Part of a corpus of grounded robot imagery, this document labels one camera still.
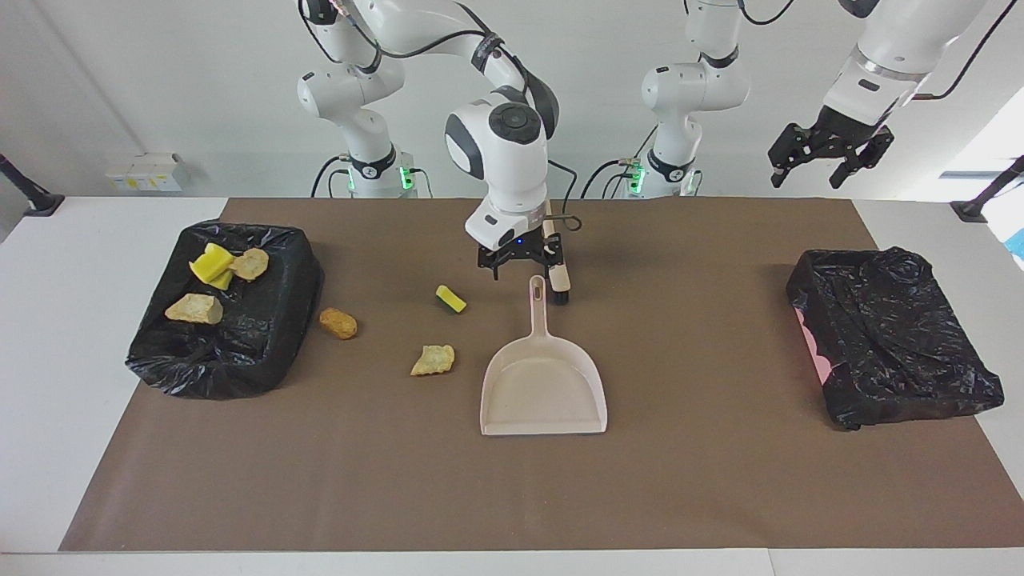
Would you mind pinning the black bagged tall bin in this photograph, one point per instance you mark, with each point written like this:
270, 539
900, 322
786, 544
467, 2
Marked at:
240, 360

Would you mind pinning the black bagged pink bin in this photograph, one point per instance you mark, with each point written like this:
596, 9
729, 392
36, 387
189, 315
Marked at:
888, 344

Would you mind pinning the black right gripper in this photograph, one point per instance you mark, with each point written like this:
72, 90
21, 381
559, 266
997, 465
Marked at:
520, 252

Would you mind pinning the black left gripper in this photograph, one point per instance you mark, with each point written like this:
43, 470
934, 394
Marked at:
852, 136

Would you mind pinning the rounded pale foam chunk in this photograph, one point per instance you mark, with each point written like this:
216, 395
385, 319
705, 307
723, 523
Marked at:
250, 265

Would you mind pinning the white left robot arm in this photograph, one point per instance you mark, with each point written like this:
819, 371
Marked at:
688, 88

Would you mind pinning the yellow sponge with green pad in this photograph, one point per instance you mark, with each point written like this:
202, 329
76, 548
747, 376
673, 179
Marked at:
451, 299

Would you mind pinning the orange-brown foam nugget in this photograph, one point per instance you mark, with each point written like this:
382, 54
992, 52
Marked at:
338, 323

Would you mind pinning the white wall socket box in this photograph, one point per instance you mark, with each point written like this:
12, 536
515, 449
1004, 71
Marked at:
144, 172

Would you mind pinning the jagged pale foam chunk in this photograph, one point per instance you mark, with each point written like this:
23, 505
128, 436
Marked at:
433, 360

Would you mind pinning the small blue object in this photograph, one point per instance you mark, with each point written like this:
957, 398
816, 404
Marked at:
1018, 244

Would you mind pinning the beige plastic dustpan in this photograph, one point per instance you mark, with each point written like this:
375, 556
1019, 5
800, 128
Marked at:
544, 392

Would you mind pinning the yellow sponge piece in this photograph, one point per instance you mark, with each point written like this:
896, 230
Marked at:
224, 282
212, 262

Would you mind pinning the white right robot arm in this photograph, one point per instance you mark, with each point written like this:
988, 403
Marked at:
512, 160

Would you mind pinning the beige brush with black bristles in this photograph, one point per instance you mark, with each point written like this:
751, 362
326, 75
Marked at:
560, 276

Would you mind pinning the brown table mat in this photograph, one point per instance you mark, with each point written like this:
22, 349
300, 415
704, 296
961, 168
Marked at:
480, 496

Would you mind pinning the blocky pale foam chunk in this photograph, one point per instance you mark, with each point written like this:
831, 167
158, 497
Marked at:
194, 310

